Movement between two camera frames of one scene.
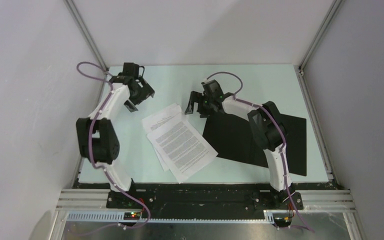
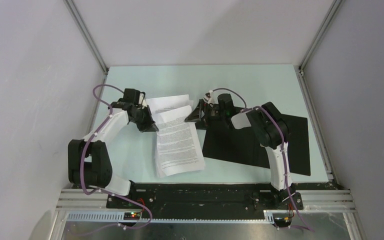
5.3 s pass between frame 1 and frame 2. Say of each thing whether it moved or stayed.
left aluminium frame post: stayed
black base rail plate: stayed
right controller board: stayed
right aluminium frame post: stayed
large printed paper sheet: moved
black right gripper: moved
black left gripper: moved
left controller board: stayed
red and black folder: stayed
